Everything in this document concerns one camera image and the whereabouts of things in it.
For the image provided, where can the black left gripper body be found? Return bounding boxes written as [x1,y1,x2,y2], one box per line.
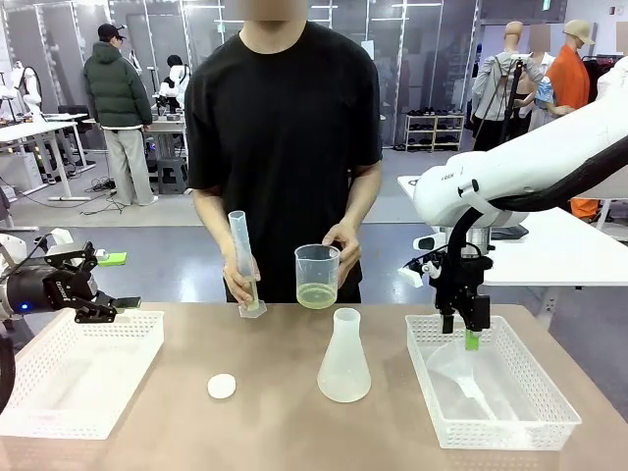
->
[8,263,102,316]

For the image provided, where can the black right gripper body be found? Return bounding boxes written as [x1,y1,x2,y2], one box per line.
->
[434,243,494,319]

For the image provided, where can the clear plastic funnel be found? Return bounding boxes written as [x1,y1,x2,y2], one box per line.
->
[424,341,522,424]

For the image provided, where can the translucent plastic Erlenmeyer flask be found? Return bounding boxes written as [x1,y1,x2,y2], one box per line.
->
[316,307,373,405]

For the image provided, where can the clear plastic graduated cylinder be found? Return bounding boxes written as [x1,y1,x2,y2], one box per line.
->
[228,210,268,321]

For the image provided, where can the clear plastic measuring beaker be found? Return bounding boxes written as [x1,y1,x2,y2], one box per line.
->
[293,242,342,311]

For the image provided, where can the person's left forearm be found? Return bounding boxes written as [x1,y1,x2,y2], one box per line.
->
[341,160,384,237]

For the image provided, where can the person's right forearm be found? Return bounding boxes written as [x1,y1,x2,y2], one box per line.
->
[192,187,237,270]

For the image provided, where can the person's right hand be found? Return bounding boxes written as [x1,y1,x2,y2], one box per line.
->
[222,256,262,305]

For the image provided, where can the person's left hand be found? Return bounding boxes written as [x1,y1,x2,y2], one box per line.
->
[322,223,363,294]

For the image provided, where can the black plastic tray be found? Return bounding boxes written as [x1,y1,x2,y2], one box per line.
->
[489,224,531,242]

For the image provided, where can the white rounded table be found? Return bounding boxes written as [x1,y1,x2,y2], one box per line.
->
[396,174,628,340]

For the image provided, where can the white perforated plastic basket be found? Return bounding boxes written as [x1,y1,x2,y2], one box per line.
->
[0,309,166,441]
[404,313,584,451]

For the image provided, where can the grey step stool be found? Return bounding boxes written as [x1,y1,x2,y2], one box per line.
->
[156,157,190,196]

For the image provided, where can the white round flask cap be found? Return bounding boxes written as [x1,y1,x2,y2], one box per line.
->
[207,373,238,400]

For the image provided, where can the grey background work table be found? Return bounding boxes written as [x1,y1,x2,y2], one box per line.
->
[141,114,190,164]

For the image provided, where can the wooden shoe rack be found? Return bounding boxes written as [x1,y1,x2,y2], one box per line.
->
[403,112,466,153]

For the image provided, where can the white office desk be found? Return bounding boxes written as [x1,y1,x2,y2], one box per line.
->
[0,119,93,203]

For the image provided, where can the black office chair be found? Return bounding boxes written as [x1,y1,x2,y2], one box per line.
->
[57,103,97,166]

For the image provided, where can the man in green puffer jacket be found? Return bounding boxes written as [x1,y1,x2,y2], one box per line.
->
[81,23,160,208]

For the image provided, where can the white humanoid robot black head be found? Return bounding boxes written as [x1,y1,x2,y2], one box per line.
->
[158,54,193,117]

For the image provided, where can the mannequin in grey shirt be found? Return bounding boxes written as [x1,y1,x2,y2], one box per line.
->
[471,20,547,151]

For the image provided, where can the person torso black T-shirt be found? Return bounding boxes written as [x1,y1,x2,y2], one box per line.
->
[184,19,384,304]

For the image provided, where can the mannequin in orange overalls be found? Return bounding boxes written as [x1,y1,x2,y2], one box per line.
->
[545,19,602,225]

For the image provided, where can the clothes rack dark garments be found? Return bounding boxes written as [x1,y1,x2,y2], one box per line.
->
[581,52,620,92]

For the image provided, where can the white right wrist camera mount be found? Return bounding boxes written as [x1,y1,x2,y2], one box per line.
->
[397,234,448,289]

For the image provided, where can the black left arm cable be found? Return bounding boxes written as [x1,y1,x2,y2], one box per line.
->
[0,333,17,414]

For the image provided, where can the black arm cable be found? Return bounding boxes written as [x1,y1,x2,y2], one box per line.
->
[0,333,17,414]
[444,154,628,315]

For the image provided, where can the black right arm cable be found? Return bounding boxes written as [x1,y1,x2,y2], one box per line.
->
[444,154,628,315]

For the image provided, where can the black camera tripod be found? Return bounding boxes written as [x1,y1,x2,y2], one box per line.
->
[499,55,527,144]

